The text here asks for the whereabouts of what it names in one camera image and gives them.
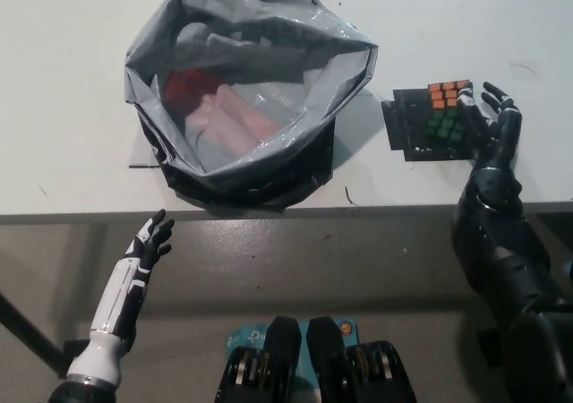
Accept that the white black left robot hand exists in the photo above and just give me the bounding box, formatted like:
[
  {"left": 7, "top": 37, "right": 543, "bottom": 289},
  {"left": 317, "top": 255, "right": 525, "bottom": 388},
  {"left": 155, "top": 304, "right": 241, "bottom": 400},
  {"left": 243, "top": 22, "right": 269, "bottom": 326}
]
[{"left": 89, "top": 209, "right": 175, "bottom": 339}]

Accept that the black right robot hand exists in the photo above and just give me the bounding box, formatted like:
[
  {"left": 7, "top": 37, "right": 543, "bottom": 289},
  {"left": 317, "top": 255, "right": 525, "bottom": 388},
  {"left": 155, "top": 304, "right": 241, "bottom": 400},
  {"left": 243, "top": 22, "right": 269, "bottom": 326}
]
[{"left": 455, "top": 80, "right": 525, "bottom": 172}]

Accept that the rubik's cube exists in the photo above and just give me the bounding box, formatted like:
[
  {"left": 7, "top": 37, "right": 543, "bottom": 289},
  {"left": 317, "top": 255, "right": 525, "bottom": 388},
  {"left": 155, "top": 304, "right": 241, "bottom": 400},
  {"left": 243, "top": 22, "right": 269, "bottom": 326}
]
[{"left": 424, "top": 79, "right": 475, "bottom": 147}]

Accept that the grey black plastic bag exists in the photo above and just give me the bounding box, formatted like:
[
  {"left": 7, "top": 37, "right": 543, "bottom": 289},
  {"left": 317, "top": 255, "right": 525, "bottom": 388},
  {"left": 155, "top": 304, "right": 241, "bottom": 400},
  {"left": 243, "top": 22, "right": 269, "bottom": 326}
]
[{"left": 123, "top": 0, "right": 380, "bottom": 210}]

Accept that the pink cloth in bag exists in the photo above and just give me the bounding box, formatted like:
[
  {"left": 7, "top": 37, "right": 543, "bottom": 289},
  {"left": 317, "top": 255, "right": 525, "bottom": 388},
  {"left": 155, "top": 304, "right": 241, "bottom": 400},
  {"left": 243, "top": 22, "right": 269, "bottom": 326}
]
[{"left": 184, "top": 84, "right": 290, "bottom": 153}]

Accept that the red item in bag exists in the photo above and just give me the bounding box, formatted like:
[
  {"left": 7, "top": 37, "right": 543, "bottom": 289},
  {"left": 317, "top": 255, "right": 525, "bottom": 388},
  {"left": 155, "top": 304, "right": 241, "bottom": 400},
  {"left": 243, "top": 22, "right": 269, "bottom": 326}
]
[{"left": 163, "top": 67, "right": 220, "bottom": 104}]

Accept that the black tape square marker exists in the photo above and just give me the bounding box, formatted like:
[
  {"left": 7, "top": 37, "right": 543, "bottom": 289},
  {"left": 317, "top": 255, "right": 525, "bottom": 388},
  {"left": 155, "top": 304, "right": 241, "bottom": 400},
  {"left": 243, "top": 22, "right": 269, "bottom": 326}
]
[{"left": 381, "top": 87, "right": 483, "bottom": 162}]

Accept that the black table leg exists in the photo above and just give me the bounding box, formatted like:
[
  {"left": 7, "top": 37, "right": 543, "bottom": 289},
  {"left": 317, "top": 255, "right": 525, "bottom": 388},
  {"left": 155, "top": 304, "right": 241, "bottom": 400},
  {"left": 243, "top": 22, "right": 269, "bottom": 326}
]
[{"left": 0, "top": 291, "right": 67, "bottom": 373}]

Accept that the black teal robot body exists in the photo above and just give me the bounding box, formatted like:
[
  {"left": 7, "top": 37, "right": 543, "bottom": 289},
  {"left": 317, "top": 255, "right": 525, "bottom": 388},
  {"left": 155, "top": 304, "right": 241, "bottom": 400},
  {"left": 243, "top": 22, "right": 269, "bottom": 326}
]
[{"left": 217, "top": 315, "right": 415, "bottom": 403}]

